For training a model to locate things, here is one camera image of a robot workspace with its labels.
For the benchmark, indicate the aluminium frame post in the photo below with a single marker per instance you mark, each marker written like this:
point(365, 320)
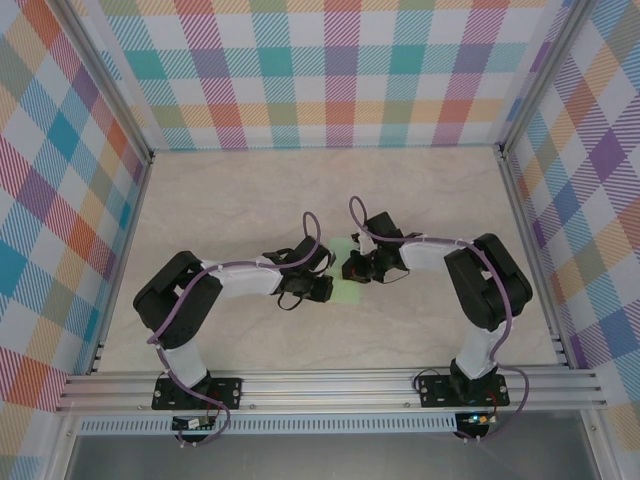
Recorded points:
point(540, 80)
point(107, 85)

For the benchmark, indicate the grey metal panel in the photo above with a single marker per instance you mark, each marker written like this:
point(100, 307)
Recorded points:
point(325, 457)

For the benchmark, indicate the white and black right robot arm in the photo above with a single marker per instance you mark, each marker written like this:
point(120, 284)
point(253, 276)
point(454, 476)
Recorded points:
point(480, 285)

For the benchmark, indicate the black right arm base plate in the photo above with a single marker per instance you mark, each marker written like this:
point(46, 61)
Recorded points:
point(435, 392)

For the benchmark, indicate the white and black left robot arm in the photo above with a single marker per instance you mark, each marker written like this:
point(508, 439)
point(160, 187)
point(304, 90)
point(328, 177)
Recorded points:
point(170, 300)

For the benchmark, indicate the small circuit board green light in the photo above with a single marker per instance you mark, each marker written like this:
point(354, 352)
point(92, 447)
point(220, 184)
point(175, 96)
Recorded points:
point(480, 419)

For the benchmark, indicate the light green paper sheet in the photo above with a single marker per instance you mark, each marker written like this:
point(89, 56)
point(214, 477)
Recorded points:
point(347, 292)

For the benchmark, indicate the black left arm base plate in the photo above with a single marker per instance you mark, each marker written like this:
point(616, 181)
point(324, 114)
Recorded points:
point(227, 392)

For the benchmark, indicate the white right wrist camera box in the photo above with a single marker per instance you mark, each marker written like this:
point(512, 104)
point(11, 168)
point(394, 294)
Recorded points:
point(364, 242)

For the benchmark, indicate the small black circuit board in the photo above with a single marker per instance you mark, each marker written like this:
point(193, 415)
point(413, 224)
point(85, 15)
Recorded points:
point(192, 423)

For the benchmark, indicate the aluminium table edge rail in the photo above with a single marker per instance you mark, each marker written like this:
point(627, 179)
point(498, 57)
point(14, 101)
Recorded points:
point(532, 250)
point(122, 255)

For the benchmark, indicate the aluminium mounting rail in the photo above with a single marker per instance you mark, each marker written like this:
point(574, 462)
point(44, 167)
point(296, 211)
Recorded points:
point(330, 390)

